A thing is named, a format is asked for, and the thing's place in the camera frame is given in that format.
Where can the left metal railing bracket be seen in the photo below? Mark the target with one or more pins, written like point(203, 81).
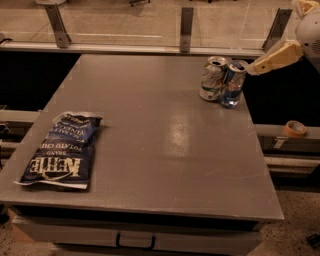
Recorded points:
point(61, 36)

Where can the orange tape roll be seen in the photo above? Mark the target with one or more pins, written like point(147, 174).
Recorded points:
point(295, 129)

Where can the black drawer handle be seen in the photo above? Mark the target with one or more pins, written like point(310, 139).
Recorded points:
point(135, 241)

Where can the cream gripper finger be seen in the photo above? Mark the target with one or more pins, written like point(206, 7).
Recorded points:
point(306, 7)
point(282, 54)

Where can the metal railing bracket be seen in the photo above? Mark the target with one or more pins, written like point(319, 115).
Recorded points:
point(278, 27)
point(61, 36)
point(186, 29)

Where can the middle metal railing bracket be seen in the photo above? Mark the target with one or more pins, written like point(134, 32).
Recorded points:
point(186, 29)

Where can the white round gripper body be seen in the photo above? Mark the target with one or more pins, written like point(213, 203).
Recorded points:
point(309, 33)

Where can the grey drawer with black handle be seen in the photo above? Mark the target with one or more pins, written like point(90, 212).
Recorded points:
point(96, 238)

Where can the right metal railing bracket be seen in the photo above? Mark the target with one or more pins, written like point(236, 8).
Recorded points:
point(278, 27)

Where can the blue kettle chips bag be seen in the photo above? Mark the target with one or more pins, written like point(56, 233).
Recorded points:
point(64, 157)

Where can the blue silver redbull can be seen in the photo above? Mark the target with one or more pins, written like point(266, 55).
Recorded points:
point(233, 83)

